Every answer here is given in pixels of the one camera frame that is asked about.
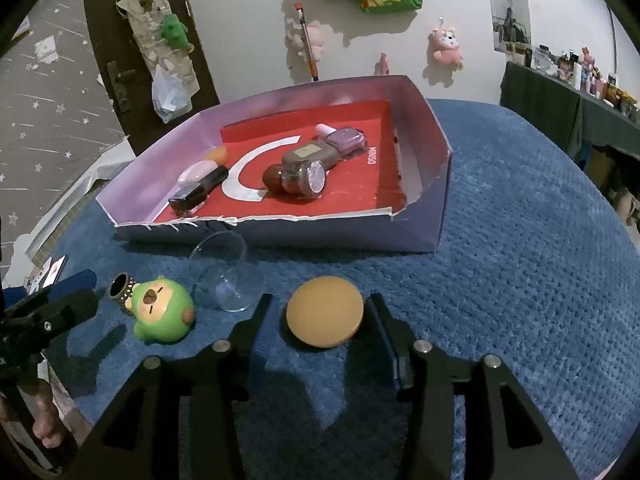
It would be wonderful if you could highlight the black gel polish bottle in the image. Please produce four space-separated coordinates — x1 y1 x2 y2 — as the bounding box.
168 166 229 216

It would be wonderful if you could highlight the lilac earbuds case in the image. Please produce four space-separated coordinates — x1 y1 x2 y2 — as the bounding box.
177 159 218 186

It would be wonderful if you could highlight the orange round sponge puff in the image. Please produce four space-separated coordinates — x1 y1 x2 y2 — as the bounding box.
205 145 228 165

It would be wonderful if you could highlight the dark red round bottle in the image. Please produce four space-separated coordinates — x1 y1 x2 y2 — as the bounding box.
262 162 326 200

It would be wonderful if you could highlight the lilac nail polish bottle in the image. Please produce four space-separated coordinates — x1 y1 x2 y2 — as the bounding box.
316 124 368 157

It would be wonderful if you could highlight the person's left hand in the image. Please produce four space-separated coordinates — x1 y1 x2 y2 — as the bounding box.
1 394 93 450

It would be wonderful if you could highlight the smartphone with lit screen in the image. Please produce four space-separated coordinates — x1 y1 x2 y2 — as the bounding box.
28 256 67 294

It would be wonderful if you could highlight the green capybara toy figure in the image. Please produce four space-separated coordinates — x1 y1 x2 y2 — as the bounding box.
125 276 195 344

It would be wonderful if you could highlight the clear plastic cup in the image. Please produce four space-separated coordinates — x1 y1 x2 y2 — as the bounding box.
188 231 262 313

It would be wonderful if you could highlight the dark wooden door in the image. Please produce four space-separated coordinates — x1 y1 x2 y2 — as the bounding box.
81 0 222 157

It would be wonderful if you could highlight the white plastic bag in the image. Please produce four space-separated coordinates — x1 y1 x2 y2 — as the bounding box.
151 64 192 124

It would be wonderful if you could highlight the hanging organizer on door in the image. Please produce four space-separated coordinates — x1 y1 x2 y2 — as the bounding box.
116 0 200 98

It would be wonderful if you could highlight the purple cardboard tray box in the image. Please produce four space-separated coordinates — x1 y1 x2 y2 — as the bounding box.
98 76 451 252

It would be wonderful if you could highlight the green plush on door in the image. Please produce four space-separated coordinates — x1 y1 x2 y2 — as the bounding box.
160 14 194 53

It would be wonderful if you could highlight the dark green clothed table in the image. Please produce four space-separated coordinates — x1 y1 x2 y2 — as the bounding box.
500 62 639 157

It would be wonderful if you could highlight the pink plush toy left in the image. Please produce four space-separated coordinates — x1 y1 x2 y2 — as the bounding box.
286 20 324 63

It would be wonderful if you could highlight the pink plush toy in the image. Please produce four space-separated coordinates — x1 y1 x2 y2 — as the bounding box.
286 20 324 63
430 26 463 70

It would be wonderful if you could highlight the pink plush toy right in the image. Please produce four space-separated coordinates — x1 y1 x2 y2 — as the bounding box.
430 26 463 70

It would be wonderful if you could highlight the metal ring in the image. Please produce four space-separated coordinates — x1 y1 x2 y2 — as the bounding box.
107 272 139 306

